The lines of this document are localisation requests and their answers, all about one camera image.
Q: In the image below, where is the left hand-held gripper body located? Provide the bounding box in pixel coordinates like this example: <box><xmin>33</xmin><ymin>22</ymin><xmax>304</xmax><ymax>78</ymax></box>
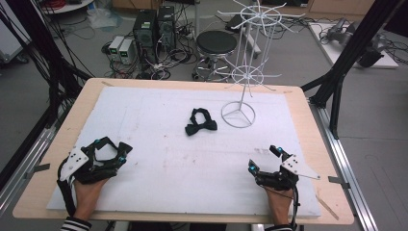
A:
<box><xmin>59</xmin><ymin>143</ymin><xmax>127</xmax><ymax>186</ymax></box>

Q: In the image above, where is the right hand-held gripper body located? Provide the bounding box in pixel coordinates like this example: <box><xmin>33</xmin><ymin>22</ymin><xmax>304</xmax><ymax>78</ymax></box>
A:
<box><xmin>255</xmin><ymin>151</ymin><xmax>321</xmax><ymax>192</ymax></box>

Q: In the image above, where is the white wire display rack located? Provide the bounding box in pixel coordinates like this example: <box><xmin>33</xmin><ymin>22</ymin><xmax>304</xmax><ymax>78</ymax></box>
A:
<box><xmin>217</xmin><ymin>0</ymin><xmax>307</xmax><ymax>129</ymax></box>

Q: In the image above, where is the black bow tie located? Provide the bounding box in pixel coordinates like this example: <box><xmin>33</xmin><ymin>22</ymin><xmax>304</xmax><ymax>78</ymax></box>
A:
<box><xmin>184</xmin><ymin>107</ymin><xmax>218</xmax><ymax>137</ymax></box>

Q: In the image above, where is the person's right hand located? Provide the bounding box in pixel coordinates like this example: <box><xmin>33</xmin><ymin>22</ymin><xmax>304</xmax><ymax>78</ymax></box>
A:
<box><xmin>263</xmin><ymin>186</ymin><xmax>294</xmax><ymax>226</ymax></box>

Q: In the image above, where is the person's left hand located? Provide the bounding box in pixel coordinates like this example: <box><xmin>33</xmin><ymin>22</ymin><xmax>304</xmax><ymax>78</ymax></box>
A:
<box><xmin>72</xmin><ymin>177</ymin><xmax>111</xmax><ymax>222</ymax></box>

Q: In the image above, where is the grey metal clamp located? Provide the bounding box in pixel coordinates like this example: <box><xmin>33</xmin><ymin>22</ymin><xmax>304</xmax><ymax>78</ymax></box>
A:
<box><xmin>327</xmin><ymin>174</ymin><xmax>351</xmax><ymax>191</ymax></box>
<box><xmin>23</xmin><ymin>163</ymin><xmax>52</xmax><ymax>180</ymax></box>

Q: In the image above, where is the light wooden table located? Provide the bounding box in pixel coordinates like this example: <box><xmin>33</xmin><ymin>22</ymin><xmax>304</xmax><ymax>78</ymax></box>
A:
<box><xmin>12</xmin><ymin>77</ymin><xmax>355</xmax><ymax>226</ymax></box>

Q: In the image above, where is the thin wooden stick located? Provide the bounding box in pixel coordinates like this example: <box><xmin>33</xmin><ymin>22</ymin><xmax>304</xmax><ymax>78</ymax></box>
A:
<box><xmin>315</xmin><ymin>192</ymin><xmax>341</xmax><ymax>221</ymax></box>

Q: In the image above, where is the white foam mat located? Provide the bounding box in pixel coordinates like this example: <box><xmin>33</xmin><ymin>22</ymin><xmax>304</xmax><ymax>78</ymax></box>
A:
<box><xmin>46</xmin><ymin>86</ymin><xmax>322</xmax><ymax>219</ymax></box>

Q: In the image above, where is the person's right striped sleeve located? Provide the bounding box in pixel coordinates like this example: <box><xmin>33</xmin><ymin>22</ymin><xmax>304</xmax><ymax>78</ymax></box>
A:
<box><xmin>264</xmin><ymin>223</ymin><xmax>293</xmax><ymax>231</ymax></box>

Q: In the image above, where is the person's striped sleeve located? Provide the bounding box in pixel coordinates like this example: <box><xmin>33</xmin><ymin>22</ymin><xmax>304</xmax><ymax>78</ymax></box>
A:
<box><xmin>59</xmin><ymin>216</ymin><xmax>93</xmax><ymax>231</ymax></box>
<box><xmin>264</xmin><ymin>223</ymin><xmax>293</xmax><ymax>231</ymax></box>

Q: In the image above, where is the person's left striped sleeve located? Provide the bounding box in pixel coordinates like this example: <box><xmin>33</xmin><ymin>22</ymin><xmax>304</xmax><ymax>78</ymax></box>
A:
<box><xmin>59</xmin><ymin>216</ymin><xmax>93</xmax><ymax>231</ymax></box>

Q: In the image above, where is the grey power supply unit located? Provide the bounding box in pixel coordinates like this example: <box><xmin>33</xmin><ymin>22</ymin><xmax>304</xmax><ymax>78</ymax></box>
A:
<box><xmin>108</xmin><ymin>35</ymin><xmax>126</xmax><ymax>62</ymax></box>
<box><xmin>117</xmin><ymin>38</ymin><xmax>137</xmax><ymax>65</ymax></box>

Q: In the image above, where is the white floor platform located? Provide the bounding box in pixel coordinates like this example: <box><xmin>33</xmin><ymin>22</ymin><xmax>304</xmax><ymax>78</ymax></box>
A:
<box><xmin>308</xmin><ymin>21</ymin><xmax>399</xmax><ymax>70</ymax></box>

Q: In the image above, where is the large black computer tower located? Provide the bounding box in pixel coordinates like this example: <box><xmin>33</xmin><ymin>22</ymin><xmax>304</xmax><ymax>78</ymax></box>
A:
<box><xmin>132</xmin><ymin>9</ymin><xmax>159</xmax><ymax>65</ymax></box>

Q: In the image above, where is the clear plastic bag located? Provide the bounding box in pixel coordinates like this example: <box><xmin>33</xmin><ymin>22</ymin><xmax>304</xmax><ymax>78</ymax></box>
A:
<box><xmin>86</xmin><ymin>7</ymin><xmax>124</xmax><ymax>31</ymax></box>

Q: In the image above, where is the black round stool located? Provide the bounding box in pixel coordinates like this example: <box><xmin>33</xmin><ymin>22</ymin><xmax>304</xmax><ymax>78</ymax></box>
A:
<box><xmin>191</xmin><ymin>30</ymin><xmax>239</xmax><ymax>83</ymax></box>

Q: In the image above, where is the slim black computer tower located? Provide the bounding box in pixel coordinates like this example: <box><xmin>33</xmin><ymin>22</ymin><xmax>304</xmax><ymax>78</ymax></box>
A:
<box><xmin>156</xmin><ymin>5</ymin><xmax>177</xmax><ymax>53</ymax></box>

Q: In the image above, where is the white equipment case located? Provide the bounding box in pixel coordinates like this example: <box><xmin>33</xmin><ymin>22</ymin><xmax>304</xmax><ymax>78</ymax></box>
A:
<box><xmin>0</xmin><ymin>12</ymin><xmax>32</xmax><ymax>64</ymax></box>

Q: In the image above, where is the round white table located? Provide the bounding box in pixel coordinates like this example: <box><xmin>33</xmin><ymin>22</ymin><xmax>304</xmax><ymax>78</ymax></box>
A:
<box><xmin>39</xmin><ymin>0</ymin><xmax>96</xmax><ymax>15</ymax></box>

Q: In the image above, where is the right hand-held gripper cable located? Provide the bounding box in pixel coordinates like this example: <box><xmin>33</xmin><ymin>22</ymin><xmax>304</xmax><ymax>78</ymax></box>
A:
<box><xmin>256</xmin><ymin>178</ymin><xmax>301</xmax><ymax>231</ymax></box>

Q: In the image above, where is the hand-held gripper cable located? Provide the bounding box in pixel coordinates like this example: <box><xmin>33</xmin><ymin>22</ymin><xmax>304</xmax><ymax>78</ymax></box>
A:
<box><xmin>56</xmin><ymin>156</ymin><xmax>79</xmax><ymax>218</ymax></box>
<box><xmin>256</xmin><ymin>178</ymin><xmax>301</xmax><ymax>231</ymax></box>

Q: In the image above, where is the left hand-held gripper cable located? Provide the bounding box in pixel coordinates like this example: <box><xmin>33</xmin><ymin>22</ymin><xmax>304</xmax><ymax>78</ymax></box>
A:
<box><xmin>56</xmin><ymin>156</ymin><xmax>79</xmax><ymax>218</ymax></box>

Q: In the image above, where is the aluminium rail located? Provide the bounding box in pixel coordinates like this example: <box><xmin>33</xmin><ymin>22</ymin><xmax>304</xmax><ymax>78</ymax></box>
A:
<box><xmin>308</xmin><ymin>97</ymin><xmax>380</xmax><ymax>231</ymax></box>
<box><xmin>0</xmin><ymin>107</ymin><xmax>71</xmax><ymax>219</ymax></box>

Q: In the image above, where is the tangle of floor cables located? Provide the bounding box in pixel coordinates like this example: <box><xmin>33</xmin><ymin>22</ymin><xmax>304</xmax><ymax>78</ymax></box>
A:
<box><xmin>101</xmin><ymin>13</ymin><xmax>206</xmax><ymax>81</ymax></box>

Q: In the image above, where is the black frame post with cables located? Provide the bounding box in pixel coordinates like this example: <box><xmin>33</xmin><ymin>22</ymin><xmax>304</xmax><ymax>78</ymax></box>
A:
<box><xmin>0</xmin><ymin>0</ymin><xmax>94</xmax><ymax>130</ymax></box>

